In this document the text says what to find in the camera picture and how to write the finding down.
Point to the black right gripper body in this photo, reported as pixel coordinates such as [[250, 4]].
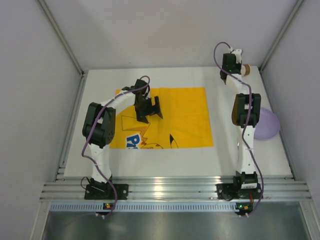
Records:
[[223, 75]]

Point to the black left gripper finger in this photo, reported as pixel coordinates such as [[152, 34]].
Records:
[[156, 108], [141, 112]]

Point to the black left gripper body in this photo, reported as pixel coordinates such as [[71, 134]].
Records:
[[149, 108]]

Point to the metal cup with brown band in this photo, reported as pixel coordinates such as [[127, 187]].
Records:
[[245, 69]]

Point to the yellow cartoon placemat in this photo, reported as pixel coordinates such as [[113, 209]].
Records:
[[185, 122]]

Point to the purple plastic plate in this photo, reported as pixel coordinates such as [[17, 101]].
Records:
[[268, 125]]

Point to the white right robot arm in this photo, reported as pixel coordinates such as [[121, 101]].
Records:
[[244, 116]]

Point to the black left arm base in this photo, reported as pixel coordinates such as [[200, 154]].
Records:
[[106, 191]]

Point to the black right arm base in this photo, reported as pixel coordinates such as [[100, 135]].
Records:
[[237, 190]]

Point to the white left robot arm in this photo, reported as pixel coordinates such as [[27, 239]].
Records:
[[100, 125]]

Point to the aluminium rail frame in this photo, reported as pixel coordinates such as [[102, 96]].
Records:
[[164, 194]]

